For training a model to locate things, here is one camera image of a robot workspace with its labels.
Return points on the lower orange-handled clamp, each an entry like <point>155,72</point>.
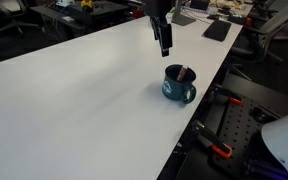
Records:
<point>219,146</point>

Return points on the dark green mug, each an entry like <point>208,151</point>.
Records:
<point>184,90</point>

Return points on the upper orange-handled clamp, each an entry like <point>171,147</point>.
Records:
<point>233,97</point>

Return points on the grey monitor stand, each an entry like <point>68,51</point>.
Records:
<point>178,18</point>

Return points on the yellow red emergency button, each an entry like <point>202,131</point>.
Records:
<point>87,5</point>

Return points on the black perforated mounting board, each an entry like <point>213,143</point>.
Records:
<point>240,127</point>

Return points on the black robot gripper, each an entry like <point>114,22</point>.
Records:
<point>157,11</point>

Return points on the black office chair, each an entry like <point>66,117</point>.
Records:
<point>252,43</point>

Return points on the orange-handled clamp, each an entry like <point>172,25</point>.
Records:
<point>219,146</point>
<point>233,97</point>

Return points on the red marker in mug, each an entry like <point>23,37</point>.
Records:
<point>182,73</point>

